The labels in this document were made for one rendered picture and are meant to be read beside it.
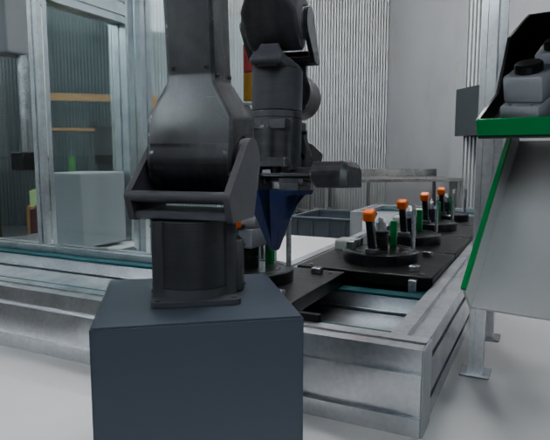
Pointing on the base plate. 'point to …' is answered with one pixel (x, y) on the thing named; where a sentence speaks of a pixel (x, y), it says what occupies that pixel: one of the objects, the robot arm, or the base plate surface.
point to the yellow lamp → (247, 86)
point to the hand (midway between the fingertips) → (275, 220)
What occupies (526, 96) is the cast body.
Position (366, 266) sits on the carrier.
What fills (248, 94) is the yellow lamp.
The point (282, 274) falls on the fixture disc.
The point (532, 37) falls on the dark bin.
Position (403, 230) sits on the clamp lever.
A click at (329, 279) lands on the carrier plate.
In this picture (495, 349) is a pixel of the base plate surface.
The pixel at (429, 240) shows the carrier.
